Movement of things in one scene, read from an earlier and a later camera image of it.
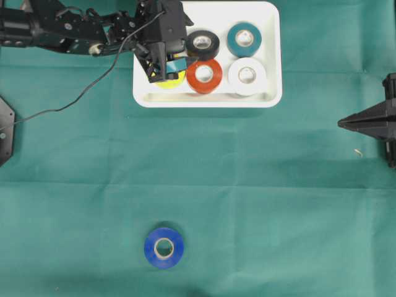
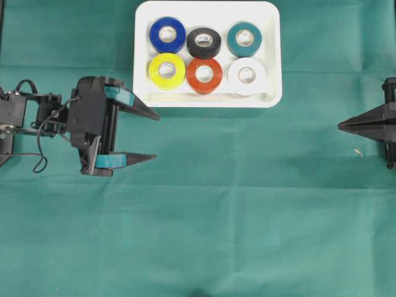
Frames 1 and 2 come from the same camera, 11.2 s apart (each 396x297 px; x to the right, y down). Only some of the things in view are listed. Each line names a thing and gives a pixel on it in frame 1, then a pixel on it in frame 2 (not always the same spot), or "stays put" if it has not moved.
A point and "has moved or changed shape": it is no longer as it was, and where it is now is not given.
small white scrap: x=358 y=151 stays put
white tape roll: x=247 y=77 stays put
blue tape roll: x=164 y=247 has moved or changed shape
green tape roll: x=244 y=39 stays put
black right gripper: x=378 y=120 stays put
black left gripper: x=131 y=31 -> x=92 y=119
